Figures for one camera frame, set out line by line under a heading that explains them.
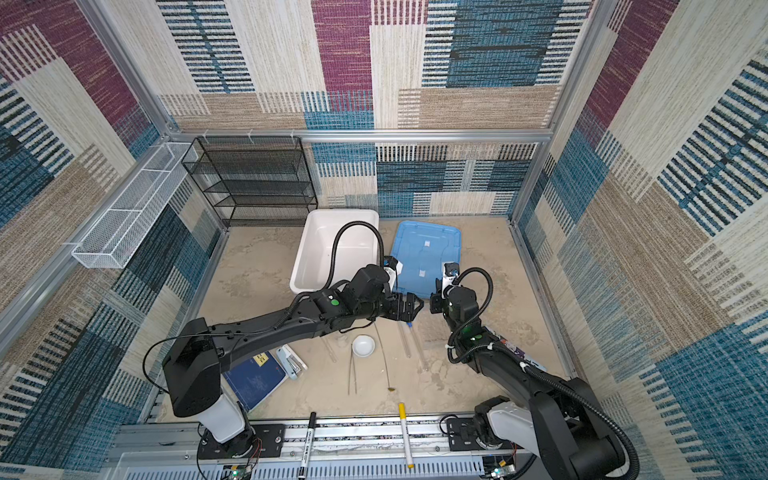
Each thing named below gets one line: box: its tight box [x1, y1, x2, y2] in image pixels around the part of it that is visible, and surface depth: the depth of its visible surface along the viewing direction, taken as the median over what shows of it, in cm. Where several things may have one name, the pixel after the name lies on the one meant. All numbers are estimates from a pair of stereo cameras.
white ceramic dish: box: [352, 334, 376, 358], surface depth 90 cm
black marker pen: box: [298, 411, 316, 480], surface depth 73 cm
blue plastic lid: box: [390, 220, 461, 298], surface depth 114 cm
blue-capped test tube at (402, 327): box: [397, 321, 412, 358], surface depth 92 cm
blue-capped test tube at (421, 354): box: [410, 326, 430, 372], surface depth 89 cm
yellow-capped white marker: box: [398, 402, 415, 469], surface depth 75 cm
